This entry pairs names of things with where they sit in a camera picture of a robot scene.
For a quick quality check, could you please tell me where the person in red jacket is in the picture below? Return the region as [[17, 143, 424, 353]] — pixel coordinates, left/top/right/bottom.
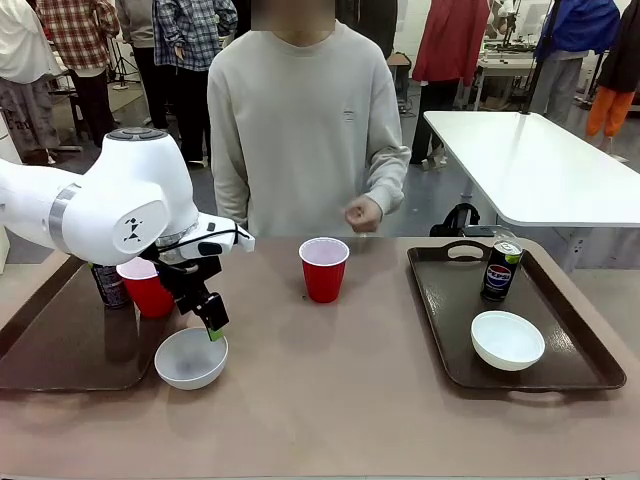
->
[[409, 0, 494, 167]]

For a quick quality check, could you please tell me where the person in red plaid shirt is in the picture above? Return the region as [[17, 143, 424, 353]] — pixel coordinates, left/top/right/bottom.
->
[[36, 0, 124, 151]]

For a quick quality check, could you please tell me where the brown plastic tray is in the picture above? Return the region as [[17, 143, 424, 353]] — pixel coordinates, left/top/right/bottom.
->
[[0, 254, 174, 392], [405, 239, 628, 404]]

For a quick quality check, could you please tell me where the white background table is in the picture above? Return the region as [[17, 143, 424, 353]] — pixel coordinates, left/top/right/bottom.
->
[[422, 110, 640, 229]]

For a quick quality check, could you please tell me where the person in white top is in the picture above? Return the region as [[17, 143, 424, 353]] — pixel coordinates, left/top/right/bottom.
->
[[0, 0, 62, 166]]

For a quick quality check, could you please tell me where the black tripod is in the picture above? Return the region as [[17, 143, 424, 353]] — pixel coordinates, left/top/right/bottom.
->
[[110, 37, 142, 92]]

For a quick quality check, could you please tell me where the red plastic cup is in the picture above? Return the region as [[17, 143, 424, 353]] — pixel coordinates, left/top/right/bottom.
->
[[298, 237, 351, 305], [115, 256, 177, 320]]

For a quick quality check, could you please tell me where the person in grey hoodie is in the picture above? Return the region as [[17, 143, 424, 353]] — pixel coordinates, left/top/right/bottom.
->
[[118, 0, 170, 129]]

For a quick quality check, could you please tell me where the black soda can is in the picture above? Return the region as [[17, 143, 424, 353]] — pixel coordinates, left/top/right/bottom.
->
[[90, 261, 133, 310]]

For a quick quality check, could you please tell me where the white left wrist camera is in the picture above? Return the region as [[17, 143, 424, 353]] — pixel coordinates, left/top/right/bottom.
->
[[192, 214, 257, 260]]

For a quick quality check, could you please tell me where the person in blue jacket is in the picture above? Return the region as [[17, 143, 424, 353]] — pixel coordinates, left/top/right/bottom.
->
[[530, 0, 622, 129]]

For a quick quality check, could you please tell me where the person in beige sweatshirt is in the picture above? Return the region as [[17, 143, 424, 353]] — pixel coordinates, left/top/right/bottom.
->
[[206, 0, 413, 239]]

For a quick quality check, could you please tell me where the black pole stand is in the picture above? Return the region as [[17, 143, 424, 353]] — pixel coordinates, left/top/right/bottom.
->
[[519, 0, 557, 116]]

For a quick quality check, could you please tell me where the person in orange trousers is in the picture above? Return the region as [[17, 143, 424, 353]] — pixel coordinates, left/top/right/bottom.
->
[[584, 0, 640, 139]]

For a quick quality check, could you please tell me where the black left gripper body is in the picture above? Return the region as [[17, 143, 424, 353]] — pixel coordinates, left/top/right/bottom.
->
[[157, 254, 223, 302]]

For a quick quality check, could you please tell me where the white bowl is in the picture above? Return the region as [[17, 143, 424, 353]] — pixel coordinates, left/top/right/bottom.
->
[[153, 327, 230, 392], [470, 309, 547, 373]]

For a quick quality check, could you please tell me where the black Pepsi can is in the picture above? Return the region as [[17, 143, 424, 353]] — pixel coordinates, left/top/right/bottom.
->
[[480, 240, 524, 304]]

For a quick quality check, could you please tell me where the person's left forearm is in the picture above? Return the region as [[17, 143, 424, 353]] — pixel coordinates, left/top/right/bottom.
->
[[366, 143, 413, 217]]

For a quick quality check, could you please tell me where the black backpack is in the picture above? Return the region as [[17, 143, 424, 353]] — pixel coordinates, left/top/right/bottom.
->
[[428, 203, 497, 239]]

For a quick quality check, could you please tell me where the person's left hand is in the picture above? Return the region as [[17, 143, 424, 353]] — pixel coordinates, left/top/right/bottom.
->
[[344, 195, 385, 234]]

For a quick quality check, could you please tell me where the person in blue plaid shirt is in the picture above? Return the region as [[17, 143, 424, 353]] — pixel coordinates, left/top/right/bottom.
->
[[152, 0, 239, 167]]

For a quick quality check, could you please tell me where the person's right forearm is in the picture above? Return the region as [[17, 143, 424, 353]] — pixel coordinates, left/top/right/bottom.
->
[[210, 159, 252, 237]]

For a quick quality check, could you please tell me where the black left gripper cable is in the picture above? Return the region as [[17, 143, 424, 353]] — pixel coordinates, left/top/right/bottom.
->
[[154, 227, 250, 253]]

